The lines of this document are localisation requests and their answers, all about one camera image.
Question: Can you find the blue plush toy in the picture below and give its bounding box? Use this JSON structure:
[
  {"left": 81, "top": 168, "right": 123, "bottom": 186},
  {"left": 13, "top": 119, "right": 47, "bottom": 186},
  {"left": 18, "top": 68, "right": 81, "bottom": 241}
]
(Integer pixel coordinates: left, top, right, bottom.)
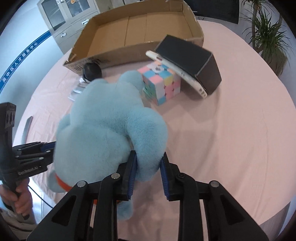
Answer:
[{"left": 47, "top": 70, "right": 169, "bottom": 220}]

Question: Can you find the black computer mouse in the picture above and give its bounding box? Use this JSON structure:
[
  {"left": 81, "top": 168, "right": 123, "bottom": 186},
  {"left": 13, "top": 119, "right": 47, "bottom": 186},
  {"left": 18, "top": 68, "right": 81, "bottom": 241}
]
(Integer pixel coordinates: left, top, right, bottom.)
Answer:
[{"left": 82, "top": 63, "right": 102, "bottom": 83}]

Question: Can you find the beige phone case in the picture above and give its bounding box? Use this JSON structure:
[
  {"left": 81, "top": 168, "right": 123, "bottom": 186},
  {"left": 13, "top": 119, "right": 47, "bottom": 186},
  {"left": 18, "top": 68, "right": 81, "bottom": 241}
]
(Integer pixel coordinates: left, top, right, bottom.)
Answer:
[{"left": 145, "top": 50, "right": 208, "bottom": 99}]

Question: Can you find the pastel rubik's cube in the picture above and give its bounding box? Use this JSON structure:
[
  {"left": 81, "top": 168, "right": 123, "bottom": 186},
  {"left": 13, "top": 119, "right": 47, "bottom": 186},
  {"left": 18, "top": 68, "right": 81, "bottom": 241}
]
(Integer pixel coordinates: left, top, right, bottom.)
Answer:
[{"left": 137, "top": 61, "right": 181, "bottom": 105}]

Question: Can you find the black charger box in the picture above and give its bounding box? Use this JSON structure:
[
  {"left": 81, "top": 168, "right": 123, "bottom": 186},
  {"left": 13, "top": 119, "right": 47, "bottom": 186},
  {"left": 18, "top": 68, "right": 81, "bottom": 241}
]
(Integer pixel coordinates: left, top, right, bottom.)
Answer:
[{"left": 155, "top": 35, "right": 222, "bottom": 95}]

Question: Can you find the person's left hand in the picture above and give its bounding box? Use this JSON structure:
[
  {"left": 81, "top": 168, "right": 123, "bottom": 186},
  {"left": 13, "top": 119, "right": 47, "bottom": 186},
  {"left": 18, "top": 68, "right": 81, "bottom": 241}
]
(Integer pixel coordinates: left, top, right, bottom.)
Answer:
[{"left": 1, "top": 178, "right": 33, "bottom": 217}]

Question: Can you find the grey flat bar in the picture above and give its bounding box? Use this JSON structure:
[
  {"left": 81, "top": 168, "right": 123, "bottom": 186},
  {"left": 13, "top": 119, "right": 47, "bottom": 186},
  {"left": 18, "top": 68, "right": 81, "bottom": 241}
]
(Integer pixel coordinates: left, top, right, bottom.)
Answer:
[{"left": 21, "top": 116, "right": 33, "bottom": 144}]

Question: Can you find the pink tablecloth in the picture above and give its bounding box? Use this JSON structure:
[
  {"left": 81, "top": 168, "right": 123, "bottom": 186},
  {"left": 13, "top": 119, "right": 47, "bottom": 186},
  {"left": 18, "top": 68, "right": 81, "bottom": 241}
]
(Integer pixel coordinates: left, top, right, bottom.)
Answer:
[{"left": 14, "top": 20, "right": 295, "bottom": 240}]

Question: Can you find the grey filing cabinet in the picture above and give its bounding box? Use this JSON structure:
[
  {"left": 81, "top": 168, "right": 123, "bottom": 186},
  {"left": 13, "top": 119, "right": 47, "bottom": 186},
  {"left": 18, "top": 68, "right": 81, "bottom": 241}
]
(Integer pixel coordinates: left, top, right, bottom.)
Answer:
[{"left": 37, "top": 0, "right": 100, "bottom": 54}]

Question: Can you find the cardboard box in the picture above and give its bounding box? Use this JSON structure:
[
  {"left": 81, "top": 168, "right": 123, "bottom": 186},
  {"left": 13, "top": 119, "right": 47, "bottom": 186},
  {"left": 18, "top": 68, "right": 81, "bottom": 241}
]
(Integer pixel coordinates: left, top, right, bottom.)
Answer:
[{"left": 63, "top": 1, "right": 204, "bottom": 75}]

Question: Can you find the potted palm plant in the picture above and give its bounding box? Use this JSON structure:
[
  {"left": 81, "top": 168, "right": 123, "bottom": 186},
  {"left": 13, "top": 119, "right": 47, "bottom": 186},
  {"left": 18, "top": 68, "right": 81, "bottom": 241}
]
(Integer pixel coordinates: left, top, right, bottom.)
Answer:
[{"left": 241, "top": 1, "right": 292, "bottom": 76}]

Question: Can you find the black tv screen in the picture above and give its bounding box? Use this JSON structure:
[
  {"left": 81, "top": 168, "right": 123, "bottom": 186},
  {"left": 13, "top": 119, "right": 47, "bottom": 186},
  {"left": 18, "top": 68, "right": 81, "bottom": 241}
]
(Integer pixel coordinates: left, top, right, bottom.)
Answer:
[{"left": 185, "top": 0, "right": 240, "bottom": 24}]

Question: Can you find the black cable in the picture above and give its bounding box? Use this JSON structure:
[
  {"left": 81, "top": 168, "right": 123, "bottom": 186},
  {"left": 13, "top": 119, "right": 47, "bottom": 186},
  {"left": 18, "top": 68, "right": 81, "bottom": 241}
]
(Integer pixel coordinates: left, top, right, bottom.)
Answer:
[{"left": 28, "top": 185, "right": 55, "bottom": 209}]

